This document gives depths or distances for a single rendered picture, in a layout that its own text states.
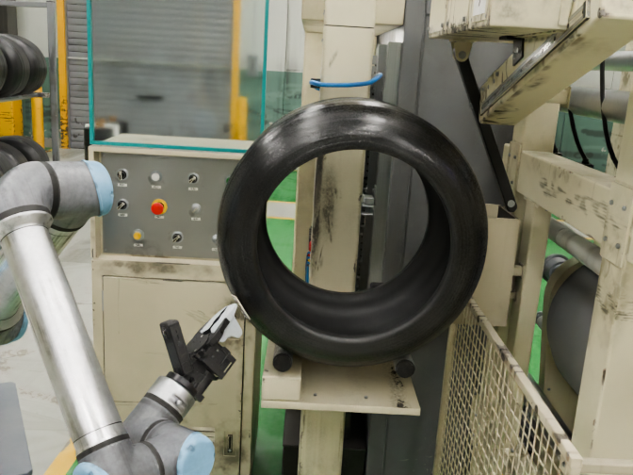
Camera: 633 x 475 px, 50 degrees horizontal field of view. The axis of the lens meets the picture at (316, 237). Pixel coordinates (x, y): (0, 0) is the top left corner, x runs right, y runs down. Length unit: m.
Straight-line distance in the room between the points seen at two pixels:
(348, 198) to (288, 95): 9.02
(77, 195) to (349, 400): 0.76
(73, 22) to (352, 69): 9.98
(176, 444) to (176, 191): 1.17
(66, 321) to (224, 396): 1.24
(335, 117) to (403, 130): 0.14
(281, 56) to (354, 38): 9.03
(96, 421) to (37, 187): 0.45
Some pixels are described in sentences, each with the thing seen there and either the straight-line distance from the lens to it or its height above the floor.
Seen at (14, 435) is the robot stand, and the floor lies 0.60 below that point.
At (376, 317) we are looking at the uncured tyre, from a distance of 1.77.
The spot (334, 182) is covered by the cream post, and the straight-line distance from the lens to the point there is 1.83.
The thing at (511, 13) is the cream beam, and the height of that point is 1.66.
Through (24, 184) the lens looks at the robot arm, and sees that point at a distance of 1.37.
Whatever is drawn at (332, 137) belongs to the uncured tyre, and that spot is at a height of 1.42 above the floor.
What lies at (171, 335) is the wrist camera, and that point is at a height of 1.02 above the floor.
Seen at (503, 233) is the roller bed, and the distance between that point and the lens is 1.85.
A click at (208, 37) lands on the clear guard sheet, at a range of 2.21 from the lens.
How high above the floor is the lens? 1.56
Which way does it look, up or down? 14 degrees down
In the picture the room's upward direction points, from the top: 3 degrees clockwise
